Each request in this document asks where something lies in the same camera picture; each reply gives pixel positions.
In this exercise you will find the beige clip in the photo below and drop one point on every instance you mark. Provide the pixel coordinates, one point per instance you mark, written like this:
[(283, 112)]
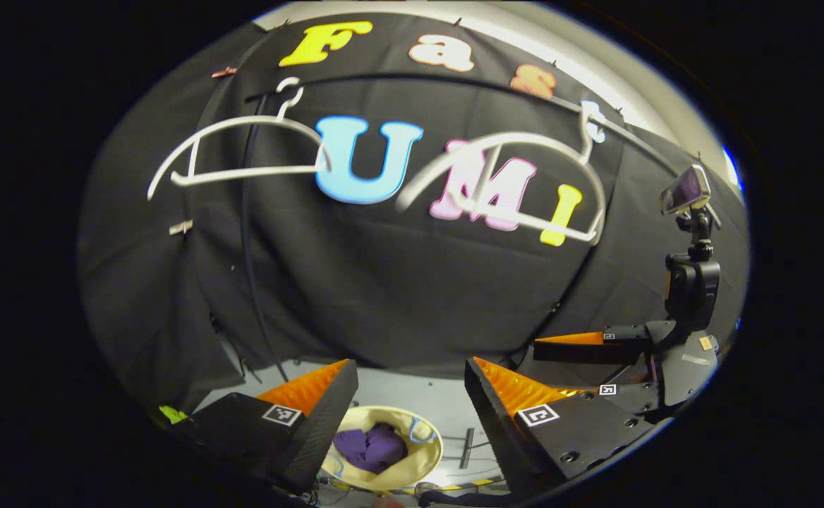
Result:
[(180, 227)]

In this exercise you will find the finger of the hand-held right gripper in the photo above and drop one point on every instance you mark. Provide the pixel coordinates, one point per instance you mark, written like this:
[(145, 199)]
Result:
[(634, 396), (595, 351)]

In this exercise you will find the small green object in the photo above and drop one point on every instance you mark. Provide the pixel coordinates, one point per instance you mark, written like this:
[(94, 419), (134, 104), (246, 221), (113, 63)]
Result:
[(172, 413)]

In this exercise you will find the short black metal bar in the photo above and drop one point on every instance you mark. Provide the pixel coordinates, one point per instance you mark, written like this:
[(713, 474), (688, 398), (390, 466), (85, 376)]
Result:
[(466, 448)]

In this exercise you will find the pink clip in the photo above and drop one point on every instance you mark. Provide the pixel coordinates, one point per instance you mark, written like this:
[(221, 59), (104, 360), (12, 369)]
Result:
[(224, 72)]

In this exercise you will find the purple knit cardigan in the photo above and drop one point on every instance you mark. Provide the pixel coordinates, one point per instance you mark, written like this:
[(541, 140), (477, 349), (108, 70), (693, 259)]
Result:
[(371, 448)]

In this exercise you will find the black backdrop cloth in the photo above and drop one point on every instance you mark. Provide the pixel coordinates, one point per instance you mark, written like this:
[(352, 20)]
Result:
[(384, 282)]

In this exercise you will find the black clothes rack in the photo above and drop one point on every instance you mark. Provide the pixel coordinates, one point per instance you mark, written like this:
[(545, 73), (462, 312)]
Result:
[(248, 212)]

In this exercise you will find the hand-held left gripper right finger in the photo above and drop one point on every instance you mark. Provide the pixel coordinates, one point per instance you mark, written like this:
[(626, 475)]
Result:
[(500, 430)]

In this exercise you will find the white hanger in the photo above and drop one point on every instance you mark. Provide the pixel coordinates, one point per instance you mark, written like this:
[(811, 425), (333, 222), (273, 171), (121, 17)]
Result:
[(525, 144), (243, 125)]

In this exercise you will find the cream laundry hamper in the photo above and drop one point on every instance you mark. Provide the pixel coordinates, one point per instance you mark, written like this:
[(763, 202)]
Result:
[(426, 451)]

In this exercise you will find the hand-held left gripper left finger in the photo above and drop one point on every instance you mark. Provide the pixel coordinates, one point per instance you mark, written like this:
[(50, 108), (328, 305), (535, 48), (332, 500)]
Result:
[(317, 430)]

